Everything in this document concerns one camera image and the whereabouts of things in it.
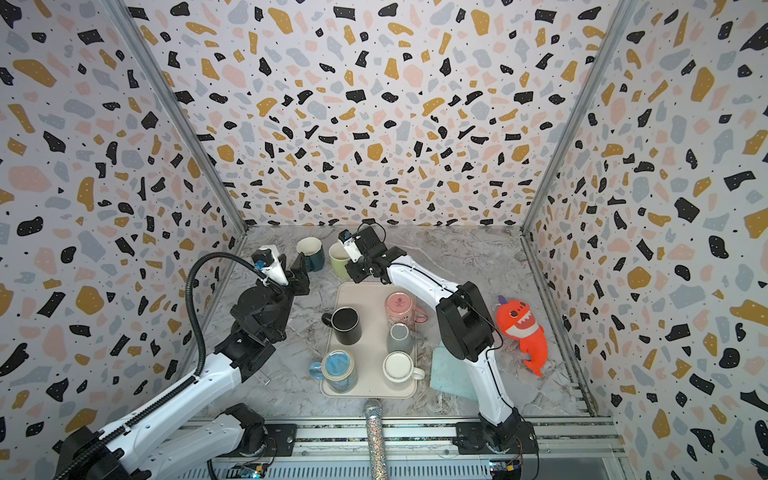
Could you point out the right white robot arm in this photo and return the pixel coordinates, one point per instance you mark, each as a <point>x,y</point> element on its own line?
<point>466,331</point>

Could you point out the pink ghost mug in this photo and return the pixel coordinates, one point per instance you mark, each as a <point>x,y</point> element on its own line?
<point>400,308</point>

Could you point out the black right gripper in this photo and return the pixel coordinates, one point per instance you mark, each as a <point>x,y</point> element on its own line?
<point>359,265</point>

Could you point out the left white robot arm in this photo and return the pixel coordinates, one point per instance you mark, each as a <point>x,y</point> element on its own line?
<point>141,444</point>

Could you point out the red plush monster toy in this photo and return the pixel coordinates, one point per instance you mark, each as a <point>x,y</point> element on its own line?
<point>515,319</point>

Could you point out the grey mug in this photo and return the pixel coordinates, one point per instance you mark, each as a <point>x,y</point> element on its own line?
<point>400,339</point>

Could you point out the beige plastic tray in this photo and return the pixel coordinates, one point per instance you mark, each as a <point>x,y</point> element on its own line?
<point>368,299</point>

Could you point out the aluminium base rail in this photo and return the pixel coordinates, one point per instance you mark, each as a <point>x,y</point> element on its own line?
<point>430,448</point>

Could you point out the light green mug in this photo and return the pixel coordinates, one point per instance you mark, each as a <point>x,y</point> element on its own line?
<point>339,259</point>

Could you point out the glittery tube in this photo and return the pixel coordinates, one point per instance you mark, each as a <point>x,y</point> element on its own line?
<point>372,412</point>

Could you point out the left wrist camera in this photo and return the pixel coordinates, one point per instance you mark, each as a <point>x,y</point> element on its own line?
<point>267,260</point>

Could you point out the blue glazed mug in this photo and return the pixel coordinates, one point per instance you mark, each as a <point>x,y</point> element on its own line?
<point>337,369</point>

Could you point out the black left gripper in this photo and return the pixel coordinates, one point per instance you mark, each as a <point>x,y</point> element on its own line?
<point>299,282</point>

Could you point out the black mug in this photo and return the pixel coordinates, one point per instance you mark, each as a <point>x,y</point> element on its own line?
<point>345,323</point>

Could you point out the dark green mug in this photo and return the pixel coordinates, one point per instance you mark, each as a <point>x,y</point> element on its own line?
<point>313,253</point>

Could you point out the teal cloth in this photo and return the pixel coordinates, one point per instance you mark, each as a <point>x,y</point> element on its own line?
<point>449,375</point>

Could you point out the white mug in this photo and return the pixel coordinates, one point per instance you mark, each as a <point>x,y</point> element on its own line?
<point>400,370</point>

